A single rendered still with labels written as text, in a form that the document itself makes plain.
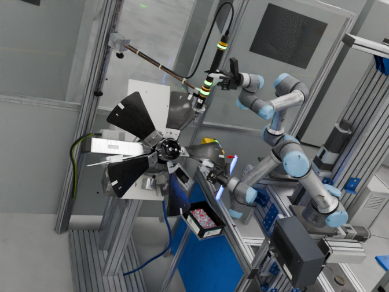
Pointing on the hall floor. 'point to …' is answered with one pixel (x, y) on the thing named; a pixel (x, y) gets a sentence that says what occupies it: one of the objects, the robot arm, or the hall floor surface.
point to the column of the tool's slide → (87, 113)
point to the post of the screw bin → (176, 259)
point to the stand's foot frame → (80, 250)
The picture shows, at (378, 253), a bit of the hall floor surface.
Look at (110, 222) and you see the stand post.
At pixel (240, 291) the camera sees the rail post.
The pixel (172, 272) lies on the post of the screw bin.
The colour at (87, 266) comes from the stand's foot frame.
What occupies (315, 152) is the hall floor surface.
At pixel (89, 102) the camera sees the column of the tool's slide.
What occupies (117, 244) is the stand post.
